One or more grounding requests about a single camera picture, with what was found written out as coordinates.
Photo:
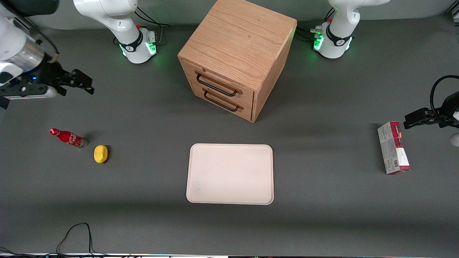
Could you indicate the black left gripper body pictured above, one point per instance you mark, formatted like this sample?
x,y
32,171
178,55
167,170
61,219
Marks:
x,y
443,115

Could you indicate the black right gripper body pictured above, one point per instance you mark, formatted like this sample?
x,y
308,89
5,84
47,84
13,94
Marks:
x,y
51,73

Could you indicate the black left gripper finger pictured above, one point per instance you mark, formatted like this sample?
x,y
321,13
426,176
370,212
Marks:
x,y
416,120
434,116

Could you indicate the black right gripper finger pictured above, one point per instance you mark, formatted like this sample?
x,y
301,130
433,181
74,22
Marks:
x,y
83,80
61,89

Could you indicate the red coke bottle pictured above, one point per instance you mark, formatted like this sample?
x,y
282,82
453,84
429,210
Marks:
x,y
70,138

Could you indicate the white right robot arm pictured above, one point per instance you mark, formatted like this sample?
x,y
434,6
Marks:
x,y
125,32

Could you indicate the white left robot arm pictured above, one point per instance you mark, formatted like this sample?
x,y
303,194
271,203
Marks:
x,y
339,32

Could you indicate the beige plastic tray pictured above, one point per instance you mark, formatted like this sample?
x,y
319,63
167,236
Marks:
x,y
229,173

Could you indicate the grey and red carton box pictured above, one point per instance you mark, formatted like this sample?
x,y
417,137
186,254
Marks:
x,y
392,150

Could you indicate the yellow lemon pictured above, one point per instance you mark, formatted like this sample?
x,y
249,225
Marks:
x,y
100,154

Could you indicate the wooden drawer front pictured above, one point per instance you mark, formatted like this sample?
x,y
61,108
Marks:
x,y
222,80
229,107

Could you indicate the wooden drawer cabinet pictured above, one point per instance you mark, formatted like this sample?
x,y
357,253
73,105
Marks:
x,y
236,39

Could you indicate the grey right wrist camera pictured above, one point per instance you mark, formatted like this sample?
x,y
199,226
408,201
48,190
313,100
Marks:
x,y
28,92

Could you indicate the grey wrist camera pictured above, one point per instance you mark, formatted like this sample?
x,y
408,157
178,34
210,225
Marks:
x,y
455,139
28,92

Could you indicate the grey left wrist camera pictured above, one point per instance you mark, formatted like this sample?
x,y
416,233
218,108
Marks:
x,y
455,139

